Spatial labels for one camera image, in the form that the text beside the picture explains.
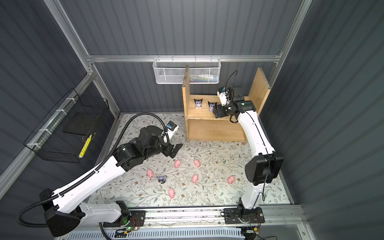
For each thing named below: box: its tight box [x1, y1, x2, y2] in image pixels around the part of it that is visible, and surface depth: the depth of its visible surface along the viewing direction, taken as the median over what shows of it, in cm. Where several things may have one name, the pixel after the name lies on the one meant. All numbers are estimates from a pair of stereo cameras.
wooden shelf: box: [182, 65, 271, 142], surface depth 86 cm
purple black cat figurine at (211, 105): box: [207, 101, 218, 112], surface depth 81 cm
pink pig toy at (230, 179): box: [227, 175, 235, 184], surface depth 86 cm
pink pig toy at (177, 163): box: [174, 159, 181, 168], surface depth 93 cm
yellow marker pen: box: [78, 134, 92, 158], surface depth 70 cm
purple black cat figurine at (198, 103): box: [193, 98, 203, 109], surface depth 84 cm
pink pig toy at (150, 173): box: [147, 169, 154, 178], surface depth 89 cm
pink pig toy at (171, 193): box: [168, 188, 175, 199], surface depth 82 cm
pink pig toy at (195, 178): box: [192, 174, 199, 183], surface depth 87 cm
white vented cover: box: [55, 229, 245, 240], surface depth 71 cm
